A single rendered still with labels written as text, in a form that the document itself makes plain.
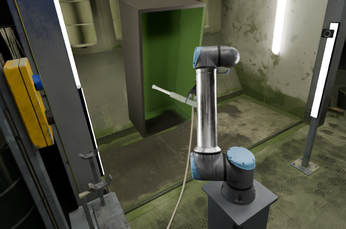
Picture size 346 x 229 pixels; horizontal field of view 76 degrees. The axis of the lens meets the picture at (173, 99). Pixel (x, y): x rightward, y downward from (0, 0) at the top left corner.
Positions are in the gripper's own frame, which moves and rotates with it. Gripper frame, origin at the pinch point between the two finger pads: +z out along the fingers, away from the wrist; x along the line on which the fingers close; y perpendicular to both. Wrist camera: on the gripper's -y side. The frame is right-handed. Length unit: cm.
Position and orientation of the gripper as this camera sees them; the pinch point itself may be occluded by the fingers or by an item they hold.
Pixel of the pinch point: (190, 103)
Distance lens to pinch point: 192.4
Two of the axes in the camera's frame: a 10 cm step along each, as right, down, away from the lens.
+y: 1.8, 0.0, 9.8
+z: -3.8, 9.2, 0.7
